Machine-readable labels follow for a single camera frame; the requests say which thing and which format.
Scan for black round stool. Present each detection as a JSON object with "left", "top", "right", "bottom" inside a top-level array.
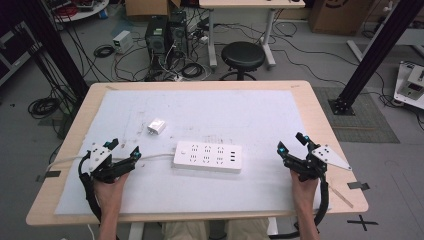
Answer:
[{"left": 219, "top": 41, "right": 267, "bottom": 82}]

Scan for large cardboard box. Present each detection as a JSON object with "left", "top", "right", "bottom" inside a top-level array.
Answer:
[{"left": 307, "top": 0, "right": 375, "bottom": 37}]

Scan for person's left hand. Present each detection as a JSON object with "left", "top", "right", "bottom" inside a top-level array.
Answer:
[{"left": 93, "top": 172, "right": 131, "bottom": 212}]

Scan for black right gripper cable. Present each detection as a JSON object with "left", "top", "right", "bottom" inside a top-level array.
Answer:
[{"left": 268, "top": 166, "right": 331, "bottom": 240}]

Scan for black tape cross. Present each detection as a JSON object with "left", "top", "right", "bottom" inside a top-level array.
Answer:
[{"left": 346, "top": 214, "right": 380, "bottom": 232}]

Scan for white desk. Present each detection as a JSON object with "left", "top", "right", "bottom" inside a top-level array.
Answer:
[{"left": 198, "top": 0, "right": 306, "bottom": 70}]

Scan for grey floor mat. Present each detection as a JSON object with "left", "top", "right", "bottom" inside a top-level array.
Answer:
[{"left": 312, "top": 86, "right": 401, "bottom": 145}]

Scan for coiled black cable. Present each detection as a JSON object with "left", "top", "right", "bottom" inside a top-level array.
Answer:
[
  {"left": 92, "top": 44, "right": 116, "bottom": 59},
  {"left": 180, "top": 62, "right": 205, "bottom": 80},
  {"left": 27, "top": 97, "right": 62, "bottom": 120}
]

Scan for thin wooden stick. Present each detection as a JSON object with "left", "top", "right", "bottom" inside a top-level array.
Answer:
[{"left": 327, "top": 184, "right": 355, "bottom": 210}]

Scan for white power supply box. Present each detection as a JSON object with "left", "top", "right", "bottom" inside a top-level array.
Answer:
[{"left": 112, "top": 30, "right": 135, "bottom": 55}]

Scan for white charger plug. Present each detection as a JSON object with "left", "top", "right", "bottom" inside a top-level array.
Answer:
[{"left": 146, "top": 117, "right": 167, "bottom": 136}]

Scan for long black floor cable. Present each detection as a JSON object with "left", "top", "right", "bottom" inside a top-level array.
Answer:
[{"left": 272, "top": 33, "right": 401, "bottom": 108}]

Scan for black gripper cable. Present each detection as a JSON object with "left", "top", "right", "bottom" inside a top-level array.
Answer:
[
  {"left": 77, "top": 150, "right": 103, "bottom": 224},
  {"left": 268, "top": 166, "right": 331, "bottom": 240}
]

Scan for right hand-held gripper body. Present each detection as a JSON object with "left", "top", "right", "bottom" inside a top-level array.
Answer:
[{"left": 283, "top": 144, "right": 353, "bottom": 183}]

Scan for person's khaki pants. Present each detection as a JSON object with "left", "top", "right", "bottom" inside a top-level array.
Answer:
[{"left": 161, "top": 217, "right": 272, "bottom": 240}]

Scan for white table mat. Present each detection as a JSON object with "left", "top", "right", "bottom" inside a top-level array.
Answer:
[{"left": 54, "top": 89, "right": 331, "bottom": 216}]

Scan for round white table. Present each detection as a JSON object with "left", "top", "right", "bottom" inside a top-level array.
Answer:
[{"left": 42, "top": 0, "right": 111, "bottom": 24}]

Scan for black computer tower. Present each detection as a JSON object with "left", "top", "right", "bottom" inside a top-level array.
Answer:
[
  {"left": 145, "top": 15, "right": 170, "bottom": 69},
  {"left": 167, "top": 10, "right": 190, "bottom": 58}
]

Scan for white table leg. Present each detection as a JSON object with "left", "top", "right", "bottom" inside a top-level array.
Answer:
[{"left": 127, "top": 221, "right": 145, "bottom": 240}]

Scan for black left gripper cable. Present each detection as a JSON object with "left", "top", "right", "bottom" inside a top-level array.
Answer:
[{"left": 77, "top": 150, "right": 103, "bottom": 224}]

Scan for black tape piece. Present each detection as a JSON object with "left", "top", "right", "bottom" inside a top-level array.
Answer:
[
  {"left": 35, "top": 170, "right": 62, "bottom": 183},
  {"left": 346, "top": 181, "right": 371, "bottom": 191}
]

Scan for black aluminium stand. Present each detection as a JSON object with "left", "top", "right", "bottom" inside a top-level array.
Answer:
[
  {"left": 327, "top": 0, "right": 424, "bottom": 117},
  {"left": 18, "top": 0, "right": 90, "bottom": 99}
]

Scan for white power strip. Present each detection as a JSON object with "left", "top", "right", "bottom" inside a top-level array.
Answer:
[{"left": 171, "top": 140, "right": 244, "bottom": 175}]

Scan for white device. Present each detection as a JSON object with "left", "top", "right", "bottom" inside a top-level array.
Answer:
[{"left": 393, "top": 61, "right": 424, "bottom": 111}]

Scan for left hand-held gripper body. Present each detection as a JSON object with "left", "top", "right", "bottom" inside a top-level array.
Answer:
[{"left": 86, "top": 143, "right": 133, "bottom": 185}]

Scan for person's right hand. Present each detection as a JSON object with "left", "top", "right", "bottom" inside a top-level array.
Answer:
[{"left": 289, "top": 169, "right": 320, "bottom": 212}]

